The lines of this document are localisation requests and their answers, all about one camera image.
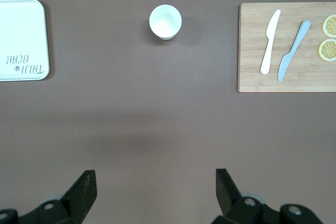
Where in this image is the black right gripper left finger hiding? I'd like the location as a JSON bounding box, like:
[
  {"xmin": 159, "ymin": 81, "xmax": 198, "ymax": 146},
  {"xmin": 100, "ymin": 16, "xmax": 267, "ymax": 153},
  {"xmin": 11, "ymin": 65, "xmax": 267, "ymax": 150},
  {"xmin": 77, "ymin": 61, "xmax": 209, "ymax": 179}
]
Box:
[{"xmin": 0, "ymin": 169, "xmax": 98, "ymax": 224}]

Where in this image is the yellow lemon slice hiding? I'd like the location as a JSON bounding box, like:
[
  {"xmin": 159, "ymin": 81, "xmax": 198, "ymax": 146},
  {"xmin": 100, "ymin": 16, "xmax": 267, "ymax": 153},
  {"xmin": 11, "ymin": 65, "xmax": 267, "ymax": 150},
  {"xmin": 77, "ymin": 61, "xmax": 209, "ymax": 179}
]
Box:
[
  {"xmin": 318, "ymin": 38, "xmax": 336, "ymax": 62},
  {"xmin": 322, "ymin": 14, "xmax": 336, "ymax": 38}
]

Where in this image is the white plastic cup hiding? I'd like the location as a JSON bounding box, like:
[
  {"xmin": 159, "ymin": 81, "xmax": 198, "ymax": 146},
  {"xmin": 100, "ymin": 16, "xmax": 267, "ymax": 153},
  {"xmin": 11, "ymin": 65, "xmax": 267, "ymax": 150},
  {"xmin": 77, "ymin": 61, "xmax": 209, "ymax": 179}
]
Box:
[{"xmin": 149, "ymin": 4, "xmax": 183, "ymax": 41}]

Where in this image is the white plastic knife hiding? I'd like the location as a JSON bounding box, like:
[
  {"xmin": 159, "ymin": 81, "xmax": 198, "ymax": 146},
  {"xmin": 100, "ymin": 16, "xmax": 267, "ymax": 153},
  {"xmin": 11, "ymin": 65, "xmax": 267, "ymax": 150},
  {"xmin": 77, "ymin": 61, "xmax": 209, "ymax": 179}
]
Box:
[{"xmin": 259, "ymin": 9, "xmax": 282, "ymax": 75}]

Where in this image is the bamboo cutting board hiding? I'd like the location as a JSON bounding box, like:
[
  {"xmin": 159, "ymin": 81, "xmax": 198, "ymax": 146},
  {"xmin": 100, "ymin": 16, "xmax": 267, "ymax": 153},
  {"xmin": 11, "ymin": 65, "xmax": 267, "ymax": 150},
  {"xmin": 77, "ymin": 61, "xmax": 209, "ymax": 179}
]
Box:
[{"xmin": 237, "ymin": 2, "xmax": 336, "ymax": 93}]

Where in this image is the brown table cover cloth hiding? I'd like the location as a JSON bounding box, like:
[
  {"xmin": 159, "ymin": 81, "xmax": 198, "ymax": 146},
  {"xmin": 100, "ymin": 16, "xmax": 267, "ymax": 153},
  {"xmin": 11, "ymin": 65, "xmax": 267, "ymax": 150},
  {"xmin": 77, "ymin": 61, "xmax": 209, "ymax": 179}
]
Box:
[{"xmin": 0, "ymin": 0, "xmax": 336, "ymax": 224}]

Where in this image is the cream bear print tray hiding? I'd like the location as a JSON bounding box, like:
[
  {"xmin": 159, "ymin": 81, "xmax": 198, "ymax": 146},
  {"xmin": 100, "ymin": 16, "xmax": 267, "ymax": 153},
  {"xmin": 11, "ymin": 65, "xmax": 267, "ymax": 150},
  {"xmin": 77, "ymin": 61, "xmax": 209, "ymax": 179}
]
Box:
[{"xmin": 0, "ymin": 0, "xmax": 50, "ymax": 82}]

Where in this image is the grey plastic knife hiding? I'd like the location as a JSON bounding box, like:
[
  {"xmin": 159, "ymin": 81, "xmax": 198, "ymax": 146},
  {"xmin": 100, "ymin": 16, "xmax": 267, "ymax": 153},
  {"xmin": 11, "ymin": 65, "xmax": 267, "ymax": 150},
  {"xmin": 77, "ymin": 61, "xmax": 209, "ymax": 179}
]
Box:
[{"xmin": 277, "ymin": 20, "xmax": 311, "ymax": 82}]

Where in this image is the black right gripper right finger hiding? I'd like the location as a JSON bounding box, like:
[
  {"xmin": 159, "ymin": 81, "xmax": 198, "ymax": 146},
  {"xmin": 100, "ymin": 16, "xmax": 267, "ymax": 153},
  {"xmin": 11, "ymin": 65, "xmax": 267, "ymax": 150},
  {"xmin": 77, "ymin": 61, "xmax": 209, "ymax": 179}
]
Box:
[{"xmin": 211, "ymin": 168, "xmax": 324, "ymax": 224}]

